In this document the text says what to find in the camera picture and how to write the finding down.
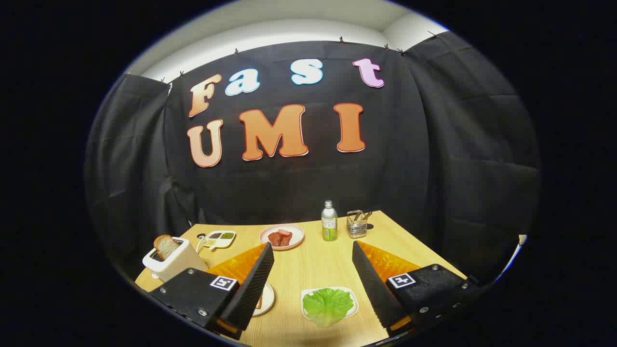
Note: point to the toasted bread slice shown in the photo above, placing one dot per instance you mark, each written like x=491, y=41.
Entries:
x=167, y=247

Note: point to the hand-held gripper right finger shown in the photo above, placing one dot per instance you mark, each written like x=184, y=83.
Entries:
x=371, y=284

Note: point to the red sausage piece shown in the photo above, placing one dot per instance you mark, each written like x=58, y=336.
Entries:
x=285, y=233

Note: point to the silver bottle with green label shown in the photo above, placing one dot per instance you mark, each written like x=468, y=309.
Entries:
x=329, y=224

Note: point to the pink plate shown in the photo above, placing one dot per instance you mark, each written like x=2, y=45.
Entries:
x=296, y=239

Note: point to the round white plate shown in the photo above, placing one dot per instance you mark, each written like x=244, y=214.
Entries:
x=268, y=299

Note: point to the black backdrop cloth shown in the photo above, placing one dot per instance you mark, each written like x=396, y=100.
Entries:
x=299, y=183

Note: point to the white divided dish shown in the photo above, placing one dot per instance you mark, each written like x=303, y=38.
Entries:
x=224, y=242

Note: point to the green lettuce leaf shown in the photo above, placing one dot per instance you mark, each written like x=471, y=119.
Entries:
x=328, y=306

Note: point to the green beans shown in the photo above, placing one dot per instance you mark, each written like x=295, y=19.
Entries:
x=227, y=235

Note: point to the brown meat pieces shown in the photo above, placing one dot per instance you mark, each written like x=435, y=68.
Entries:
x=277, y=239

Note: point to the white toaster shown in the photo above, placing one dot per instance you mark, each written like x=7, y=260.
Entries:
x=181, y=262

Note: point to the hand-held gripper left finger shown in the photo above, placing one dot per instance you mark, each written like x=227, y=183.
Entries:
x=255, y=289

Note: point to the small white square plate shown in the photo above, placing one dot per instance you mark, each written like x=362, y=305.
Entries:
x=355, y=303

